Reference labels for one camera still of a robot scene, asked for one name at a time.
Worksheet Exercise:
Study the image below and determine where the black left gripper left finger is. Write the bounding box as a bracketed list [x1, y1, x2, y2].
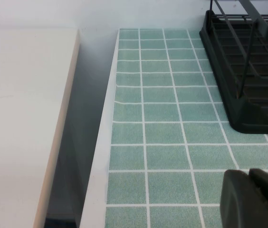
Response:
[220, 169, 268, 228]

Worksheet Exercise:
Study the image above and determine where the black dish drying rack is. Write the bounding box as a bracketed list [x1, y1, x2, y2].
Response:
[199, 10, 268, 136]

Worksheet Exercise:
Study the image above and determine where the green checked tablecloth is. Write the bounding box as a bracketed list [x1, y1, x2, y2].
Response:
[104, 28, 268, 228]

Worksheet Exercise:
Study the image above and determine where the white side table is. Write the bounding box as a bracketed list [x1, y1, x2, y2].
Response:
[0, 27, 81, 228]

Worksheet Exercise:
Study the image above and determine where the black wire dish rack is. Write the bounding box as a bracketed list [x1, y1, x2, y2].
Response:
[209, 0, 268, 99]

